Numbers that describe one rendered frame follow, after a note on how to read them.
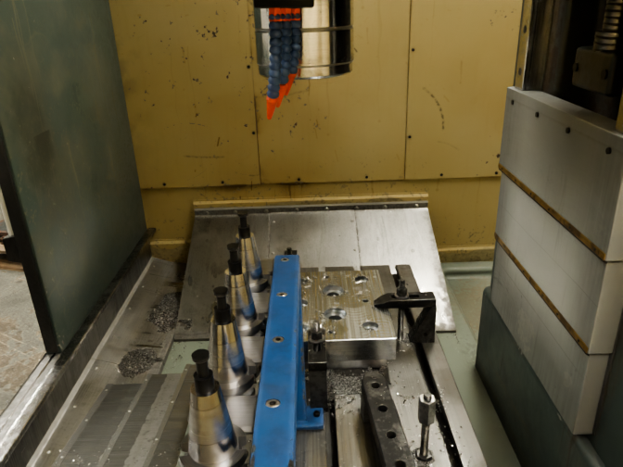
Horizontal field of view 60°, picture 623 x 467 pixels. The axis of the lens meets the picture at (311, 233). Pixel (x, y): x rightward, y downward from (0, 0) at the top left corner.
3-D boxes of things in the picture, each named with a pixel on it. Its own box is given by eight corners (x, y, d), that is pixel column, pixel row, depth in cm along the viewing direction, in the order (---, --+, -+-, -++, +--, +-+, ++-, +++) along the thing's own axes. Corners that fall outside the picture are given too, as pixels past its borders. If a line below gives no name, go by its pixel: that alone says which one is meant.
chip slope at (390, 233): (160, 376, 155) (146, 297, 145) (202, 269, 217) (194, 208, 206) (471, 366, 155) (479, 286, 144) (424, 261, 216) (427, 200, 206)
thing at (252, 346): (203, 368, 63) (202, 362, 63) (210, 341, 68) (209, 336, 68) (263, 366, 63) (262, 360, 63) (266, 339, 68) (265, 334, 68)
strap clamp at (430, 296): (374, 344, 119) (375, 284, 113) (372, 335, 122) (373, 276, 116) (434, 342, 118) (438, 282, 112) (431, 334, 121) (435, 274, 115)
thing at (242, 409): (184, 437, 53) (183, 432, 53) (194, 401, 58) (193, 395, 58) (255, 435, 53) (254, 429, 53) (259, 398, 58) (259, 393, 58)
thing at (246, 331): (262, 347, 68) (260, 330, 67) (214, 347, 68) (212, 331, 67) (266, 319, 74) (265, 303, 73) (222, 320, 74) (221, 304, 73)
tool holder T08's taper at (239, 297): (255, 326, 68) (250, 279, 65) (220, 326, 68) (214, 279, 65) (259, 307, 72) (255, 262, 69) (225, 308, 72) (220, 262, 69)
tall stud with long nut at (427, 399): (416, 463, 88) (420, 400, 83) (413, 450, 91) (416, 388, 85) (433, 463, 88) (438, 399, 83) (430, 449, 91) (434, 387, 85)
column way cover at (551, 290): (566, 440, 91) (628, 141, 71) (483, 297, 135) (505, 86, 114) (596, 439, 91) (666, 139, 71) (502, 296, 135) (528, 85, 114)
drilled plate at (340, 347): (279, 362, 107) (278, 342, 105) (285, 290, 134) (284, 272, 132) (396, 359, 107) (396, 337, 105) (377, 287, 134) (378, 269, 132)
